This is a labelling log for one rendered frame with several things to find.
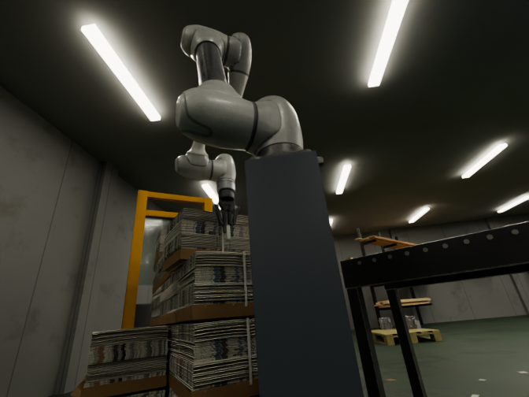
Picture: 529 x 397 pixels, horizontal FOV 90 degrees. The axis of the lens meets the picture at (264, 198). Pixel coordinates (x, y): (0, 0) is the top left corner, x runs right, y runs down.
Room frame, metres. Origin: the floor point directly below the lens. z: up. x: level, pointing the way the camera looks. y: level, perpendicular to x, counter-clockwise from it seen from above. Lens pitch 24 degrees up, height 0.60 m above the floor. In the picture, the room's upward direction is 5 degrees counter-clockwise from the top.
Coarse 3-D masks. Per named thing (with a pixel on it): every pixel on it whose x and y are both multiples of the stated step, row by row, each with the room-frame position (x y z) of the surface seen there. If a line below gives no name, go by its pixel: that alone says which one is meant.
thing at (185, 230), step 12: (180, 216) 1.10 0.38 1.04; (192, 216) 1.09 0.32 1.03; (204, 216) 1.12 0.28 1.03; (168, 228) 1.25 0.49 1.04; (180, 228) 1.07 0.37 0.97; (192, 228) 1.09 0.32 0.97; (204, 228) 1.12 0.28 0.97; (168, 240) 1.22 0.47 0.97; (180, 240) 1.05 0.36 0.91; (192, 240) 1.08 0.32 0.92; (204, 240) 1.11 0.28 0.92; (168, 252) 1.20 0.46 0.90; (180, 264) 1.13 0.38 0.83
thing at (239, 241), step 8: (232, 216) 1.20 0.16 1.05; (240, 216) 1.23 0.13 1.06; (240, 224) 1.23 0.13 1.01; (248, 224) 1.25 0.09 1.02; (232, 232) 1.19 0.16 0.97; (240, 232) 1.22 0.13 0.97; (248, 232) 1.24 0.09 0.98; (232, 240) 1.19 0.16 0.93; (240, 240) 1.22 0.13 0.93; (248, 240) 1.24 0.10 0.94; (232, 248) 1.19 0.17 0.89; (240, 248) 1.21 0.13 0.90; (248, 248) 1.24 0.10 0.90
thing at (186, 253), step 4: (184, 248) 1.06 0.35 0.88; (176, 252) 1.10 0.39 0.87; (180, 252) 1.06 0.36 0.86; (184, 252) 1.07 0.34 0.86; (188, 252) 1.07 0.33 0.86; (192, 252) 1.08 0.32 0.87; (172, 256) 1.14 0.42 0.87; (176, 256) 1.10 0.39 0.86; (180, 256) 1.06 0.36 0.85; (184, 256) 1.07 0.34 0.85; (188, 256) 1.07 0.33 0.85; (168, 260) 1.20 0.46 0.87; (172, 260) 1.14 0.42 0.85; (176, 260) 1.10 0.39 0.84; (164, 264) 1.27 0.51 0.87; (168, 264) 1.20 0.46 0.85; (164, 268) 1.27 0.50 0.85
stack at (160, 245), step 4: (160, 232) 1.96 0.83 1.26; (164, 232) 1.95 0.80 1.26; (160, 236) 1.94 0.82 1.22; (164, 236) 1.95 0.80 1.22; (160, 240) 1.94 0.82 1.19; (164, 240) 1.95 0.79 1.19; (156, 244) 2.16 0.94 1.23; (160, 244) 1.94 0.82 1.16; (156, 248) 2.12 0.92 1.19; (160, 248) 1.94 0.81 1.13; (156, 252) 2.14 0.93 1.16; (156, 256) 2.13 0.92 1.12; (156, 264) 2.07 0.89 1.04; (156, 268) 2.08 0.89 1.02; (156, 272) 2.08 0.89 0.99; (156, 276) 1.99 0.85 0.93; (156, 280) 1.97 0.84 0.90; (152, 296) 2.17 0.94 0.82; (152, 300) 2.13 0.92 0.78; (152, 304) 2.12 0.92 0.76; (152, 308) 2.10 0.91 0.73; (152, 312) 2.14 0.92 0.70; (152, 316) 2.10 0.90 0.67
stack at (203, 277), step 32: (192, 256) 0.96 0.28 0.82; (224, 256) 0.97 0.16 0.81; (160, 288) 1.70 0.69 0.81; (192, 288) 0.93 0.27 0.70; (224, 288) 0.97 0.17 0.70; (192, 320) 0.93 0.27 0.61; (224, 320) 1.20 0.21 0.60; (192, 352) 0.94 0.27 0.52; (224, 352) 0.97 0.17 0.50; (256, 352) 1.02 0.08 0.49; (192, 384) 0.91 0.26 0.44; (224, 384) 0.97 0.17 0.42
